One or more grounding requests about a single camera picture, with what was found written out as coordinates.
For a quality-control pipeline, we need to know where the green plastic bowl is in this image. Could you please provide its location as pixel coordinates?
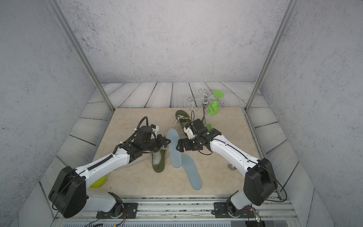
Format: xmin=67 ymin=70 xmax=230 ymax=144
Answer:
xmin=90 ymin=176 xmax=106 ymax=188

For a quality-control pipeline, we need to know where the green plastic disc on stand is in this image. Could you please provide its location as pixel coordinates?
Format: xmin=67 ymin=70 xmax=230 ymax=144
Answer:
xmin=205 ymin=90 xmax=225 ymax=116

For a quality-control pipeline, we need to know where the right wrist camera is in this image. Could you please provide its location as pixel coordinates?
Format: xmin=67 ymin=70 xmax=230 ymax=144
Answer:
xmin=183 ymin=119 xmax=208 ymax=139

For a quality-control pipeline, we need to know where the aluminium frame post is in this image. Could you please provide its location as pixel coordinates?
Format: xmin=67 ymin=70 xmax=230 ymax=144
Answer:
xmin=245 ymin=0 xmax=299 ymax=112
xmin=46 ymin=0 xmax=115 ymax=113

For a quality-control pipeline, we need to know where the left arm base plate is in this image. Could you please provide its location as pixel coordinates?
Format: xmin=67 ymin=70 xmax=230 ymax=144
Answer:
xmin=96 ymin=202 xmax=139 ymax=219

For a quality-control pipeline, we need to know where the chrome metal stand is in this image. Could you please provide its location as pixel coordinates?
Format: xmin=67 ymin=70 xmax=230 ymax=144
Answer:
xmin=187 ymin=89 xmax=215 ymax=130

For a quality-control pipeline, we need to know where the olive green shoe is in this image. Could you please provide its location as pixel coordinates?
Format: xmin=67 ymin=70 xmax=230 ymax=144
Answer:
xmin=174 ymin=110 xmax=192 ymax=136
xmin=152 ymin=149 xmax=165 ymax=173

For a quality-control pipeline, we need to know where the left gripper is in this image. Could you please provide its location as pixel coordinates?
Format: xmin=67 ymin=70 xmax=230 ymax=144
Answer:
xmin=141 ymin=134 xmax=172 ymax=153

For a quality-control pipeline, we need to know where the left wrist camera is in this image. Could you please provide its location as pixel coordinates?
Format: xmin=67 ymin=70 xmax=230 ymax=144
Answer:
xmin=136 ymin=124 xmax=159 ymax=141

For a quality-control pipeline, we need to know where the left aluminium frame post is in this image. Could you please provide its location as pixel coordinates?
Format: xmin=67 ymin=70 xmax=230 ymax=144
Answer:
xmin=46 ymin=0 xmax=115 ymax=113

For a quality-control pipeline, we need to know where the right aluminium frame post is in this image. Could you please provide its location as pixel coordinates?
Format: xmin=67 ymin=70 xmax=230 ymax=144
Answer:
xmin=245 ymin=0 xmax=299 ymax=112

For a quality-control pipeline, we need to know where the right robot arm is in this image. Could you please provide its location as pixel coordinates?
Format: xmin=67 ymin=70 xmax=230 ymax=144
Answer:
xmin=170 ymin=110 xmax=281 ymax=218

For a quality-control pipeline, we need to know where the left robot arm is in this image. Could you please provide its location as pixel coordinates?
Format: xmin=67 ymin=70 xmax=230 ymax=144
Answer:
xmin=48 ymin=116 xmax=171 ymax=218

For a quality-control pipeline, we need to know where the grey insole one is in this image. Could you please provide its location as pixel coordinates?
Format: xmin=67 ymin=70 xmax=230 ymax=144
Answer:
xmin=167 ymin=129 xmax=182 ymax=168
xmin=181 ymin=154 xmax=202 ymax=190

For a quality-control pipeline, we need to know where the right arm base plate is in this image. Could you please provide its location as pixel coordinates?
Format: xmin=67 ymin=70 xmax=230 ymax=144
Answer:
xmin=211 ymin=202 xmax=255 ymax=218

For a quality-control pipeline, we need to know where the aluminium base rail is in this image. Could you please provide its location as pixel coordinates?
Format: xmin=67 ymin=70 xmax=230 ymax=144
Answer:
xmin=50 ymin=195 xmax=301 ymax=227

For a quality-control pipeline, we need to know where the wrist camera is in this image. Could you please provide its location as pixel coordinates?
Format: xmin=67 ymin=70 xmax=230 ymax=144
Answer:
xmin=183 ymin=119 xmax=208 ymax=139
xmin=136 ymin=124 xmax=159 ymax=141

